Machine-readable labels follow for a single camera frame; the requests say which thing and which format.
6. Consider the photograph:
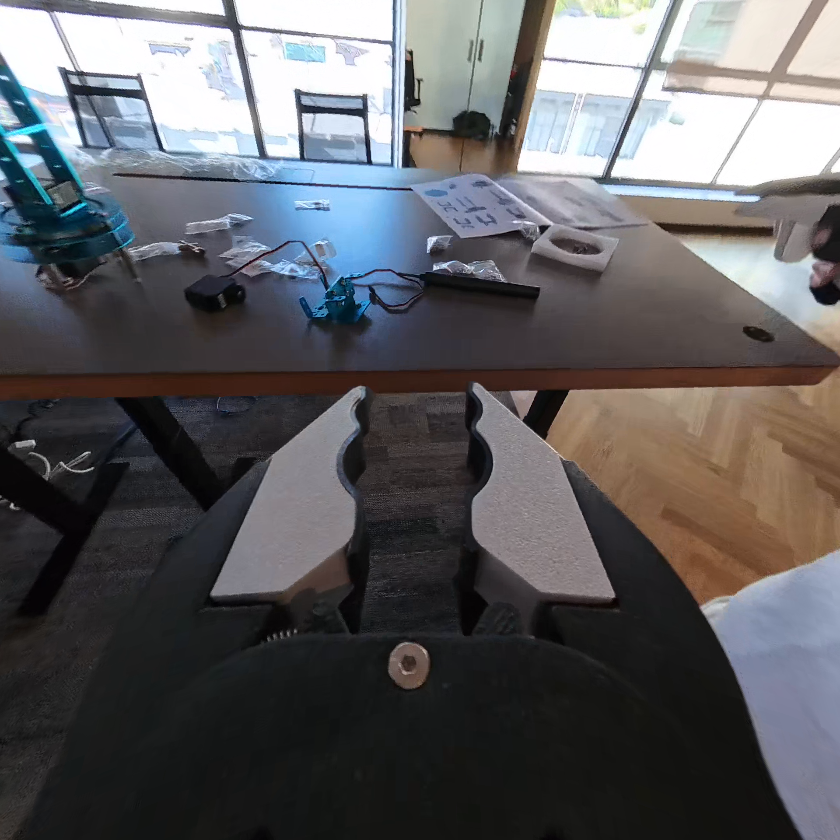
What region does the black desk leg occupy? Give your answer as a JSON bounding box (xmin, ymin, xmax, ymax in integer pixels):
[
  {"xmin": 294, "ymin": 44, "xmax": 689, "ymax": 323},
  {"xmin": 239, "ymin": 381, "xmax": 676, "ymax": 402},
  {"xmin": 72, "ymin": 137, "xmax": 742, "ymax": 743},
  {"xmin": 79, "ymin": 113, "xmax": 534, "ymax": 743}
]
[
  {"xmin": 523, "ymin": 390, "xmax": 571, "ymax": 439},
  {"xmin": 115, "ymin": 395, "xmax": 227, "ymax": 511},
  {"xmin": 0, "ymin": 440, "xmax": 130, "ymax": 618}
]

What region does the blue metal bracket assembly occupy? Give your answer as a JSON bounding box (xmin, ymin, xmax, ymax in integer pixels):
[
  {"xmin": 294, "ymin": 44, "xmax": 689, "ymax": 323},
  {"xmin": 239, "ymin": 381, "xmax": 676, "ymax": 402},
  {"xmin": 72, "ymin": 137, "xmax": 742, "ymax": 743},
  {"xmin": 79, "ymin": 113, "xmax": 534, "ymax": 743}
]
[{"xmin": 301, "ymin": 274, "xmax": 371, "ymax": 329}]

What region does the red white servo cable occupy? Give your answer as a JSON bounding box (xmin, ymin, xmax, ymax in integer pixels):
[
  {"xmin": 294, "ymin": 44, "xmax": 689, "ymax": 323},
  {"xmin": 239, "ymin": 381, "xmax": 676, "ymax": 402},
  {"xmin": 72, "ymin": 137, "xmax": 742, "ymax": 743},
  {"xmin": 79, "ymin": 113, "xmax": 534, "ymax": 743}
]
[{"xmin": 226, "ymin": 240, "xmax": 427, "ymax": 315}]

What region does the black stick tool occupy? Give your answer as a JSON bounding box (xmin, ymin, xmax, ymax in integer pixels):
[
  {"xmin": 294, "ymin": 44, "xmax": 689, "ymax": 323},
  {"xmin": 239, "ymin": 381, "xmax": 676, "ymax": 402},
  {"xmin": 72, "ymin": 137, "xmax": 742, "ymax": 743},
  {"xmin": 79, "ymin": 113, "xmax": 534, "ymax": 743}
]
[{"xmin": 420, "ymin": 271, "xmax": 541, "ymax": 300}]

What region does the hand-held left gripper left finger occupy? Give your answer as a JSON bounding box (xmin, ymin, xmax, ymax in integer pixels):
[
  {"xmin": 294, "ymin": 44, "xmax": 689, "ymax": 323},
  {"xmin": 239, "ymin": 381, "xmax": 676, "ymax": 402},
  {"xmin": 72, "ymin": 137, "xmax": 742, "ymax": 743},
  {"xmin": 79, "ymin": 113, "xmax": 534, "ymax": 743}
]
[{"xmin": 210, "ymin": 386, "xmax": 375, "ymax": 618}]

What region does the black frame chair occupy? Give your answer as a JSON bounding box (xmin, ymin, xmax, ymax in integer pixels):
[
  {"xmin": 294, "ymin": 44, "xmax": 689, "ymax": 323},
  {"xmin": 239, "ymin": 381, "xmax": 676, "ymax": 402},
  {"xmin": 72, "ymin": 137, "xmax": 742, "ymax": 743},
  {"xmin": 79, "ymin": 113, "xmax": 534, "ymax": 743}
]
[
  {"xmin": 59, "ymin": 67, "xmax": 164, "ymax": 152},
  {"xmin": 294, "ymin": 89, "xmax": 373, "ymax": 165}
]

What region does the white cabinet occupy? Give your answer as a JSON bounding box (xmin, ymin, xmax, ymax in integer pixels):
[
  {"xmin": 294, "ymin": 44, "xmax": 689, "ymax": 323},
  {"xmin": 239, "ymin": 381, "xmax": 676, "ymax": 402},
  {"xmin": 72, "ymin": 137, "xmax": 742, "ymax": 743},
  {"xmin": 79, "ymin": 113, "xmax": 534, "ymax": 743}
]
[{"xmin": 405, "ymin": 0, "xmax": 526, "ymax": 132}]

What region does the white foam block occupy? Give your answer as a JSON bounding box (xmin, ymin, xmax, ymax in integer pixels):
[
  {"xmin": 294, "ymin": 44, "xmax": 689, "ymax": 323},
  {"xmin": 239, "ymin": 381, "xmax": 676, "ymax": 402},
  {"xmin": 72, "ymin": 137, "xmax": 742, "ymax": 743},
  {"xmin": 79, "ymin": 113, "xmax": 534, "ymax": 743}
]
[{"xmin": 530, "ymin": 223, "xmax": 620, "ymax": 272}]

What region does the dark wooden desk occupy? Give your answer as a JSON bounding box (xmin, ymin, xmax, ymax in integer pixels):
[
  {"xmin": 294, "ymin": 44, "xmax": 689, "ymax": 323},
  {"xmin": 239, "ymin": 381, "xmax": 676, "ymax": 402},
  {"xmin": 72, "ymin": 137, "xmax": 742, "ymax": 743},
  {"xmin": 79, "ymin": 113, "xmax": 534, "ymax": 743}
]
[{"xmin": 0, "ymin": 164, "xmax": 840, "ymax": 398}]

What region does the white floor cable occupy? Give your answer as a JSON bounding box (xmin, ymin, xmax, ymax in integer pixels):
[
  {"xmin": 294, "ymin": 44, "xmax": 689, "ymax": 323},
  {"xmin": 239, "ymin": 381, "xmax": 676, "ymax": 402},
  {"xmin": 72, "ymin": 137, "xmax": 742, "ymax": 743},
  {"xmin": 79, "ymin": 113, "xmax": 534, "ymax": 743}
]
[{"xmin": 7, "ymin": 438, "xmax": 96, "ymax": 476}]

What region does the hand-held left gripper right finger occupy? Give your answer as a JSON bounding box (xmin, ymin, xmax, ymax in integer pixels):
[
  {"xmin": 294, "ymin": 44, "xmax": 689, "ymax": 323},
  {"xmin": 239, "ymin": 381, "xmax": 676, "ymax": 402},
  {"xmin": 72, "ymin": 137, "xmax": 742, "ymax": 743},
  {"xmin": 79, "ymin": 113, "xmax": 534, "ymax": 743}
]
[{"xmin": 461, "ymin": 382, "xmax": 616, "ymax": 611}]

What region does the printed instruction booklet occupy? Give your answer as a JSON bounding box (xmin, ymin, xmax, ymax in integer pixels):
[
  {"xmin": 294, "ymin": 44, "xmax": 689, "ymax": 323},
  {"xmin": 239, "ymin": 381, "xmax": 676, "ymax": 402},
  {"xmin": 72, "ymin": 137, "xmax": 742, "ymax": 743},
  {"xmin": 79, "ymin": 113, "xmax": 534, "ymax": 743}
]
[{"xmin": 411, "ymin": 172, "xmax": 651, "ymax": 239}]

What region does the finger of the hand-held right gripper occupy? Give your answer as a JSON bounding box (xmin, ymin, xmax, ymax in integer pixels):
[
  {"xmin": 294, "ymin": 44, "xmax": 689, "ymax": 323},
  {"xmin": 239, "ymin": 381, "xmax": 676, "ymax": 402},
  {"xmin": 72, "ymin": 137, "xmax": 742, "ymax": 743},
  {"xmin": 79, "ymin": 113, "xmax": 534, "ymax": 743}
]
[{"xmin": 734, "ymin": 174, "xmax": 840, "ymax": 222}]

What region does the person's white clothing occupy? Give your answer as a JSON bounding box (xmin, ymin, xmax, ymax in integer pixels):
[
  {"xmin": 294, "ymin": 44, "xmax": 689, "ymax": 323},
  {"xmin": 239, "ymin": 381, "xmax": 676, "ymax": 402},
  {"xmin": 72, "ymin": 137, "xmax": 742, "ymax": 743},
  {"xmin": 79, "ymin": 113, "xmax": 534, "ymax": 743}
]
[{"xmin": 701, "ymin": 551, "xmax": 840, "ymax": 840}]

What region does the large crumpled clear plastic wrap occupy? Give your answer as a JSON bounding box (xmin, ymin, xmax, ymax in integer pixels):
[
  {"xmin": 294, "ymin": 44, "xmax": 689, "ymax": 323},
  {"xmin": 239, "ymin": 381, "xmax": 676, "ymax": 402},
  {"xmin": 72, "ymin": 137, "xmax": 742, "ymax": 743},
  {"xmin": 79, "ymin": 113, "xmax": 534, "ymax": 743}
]
[{"xmin": 66, "ymin": 146, "xmax": 283, "ymax": 181}]

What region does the black servo motor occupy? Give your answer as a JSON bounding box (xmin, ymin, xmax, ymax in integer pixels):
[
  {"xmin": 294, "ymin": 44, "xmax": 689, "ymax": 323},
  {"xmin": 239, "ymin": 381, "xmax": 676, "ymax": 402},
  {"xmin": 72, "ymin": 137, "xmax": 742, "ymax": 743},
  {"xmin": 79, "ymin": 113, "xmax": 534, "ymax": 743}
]
[{"xmin": 184, "ymin": 274, "xmax": 247, "ymax": 312}]

